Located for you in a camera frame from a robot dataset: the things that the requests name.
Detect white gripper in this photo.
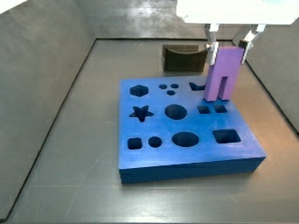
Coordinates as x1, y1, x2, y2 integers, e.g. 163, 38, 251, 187
176, 0, 299, 66

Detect purple double-square peg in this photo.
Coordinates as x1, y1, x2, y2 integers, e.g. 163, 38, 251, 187
203, 46, 244, 102

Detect black curved holder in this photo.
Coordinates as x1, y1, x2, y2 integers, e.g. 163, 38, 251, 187
163, 45, 207, 72

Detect blue shape-sorter block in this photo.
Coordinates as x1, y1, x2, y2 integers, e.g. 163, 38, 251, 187
117, 76, 267, 184

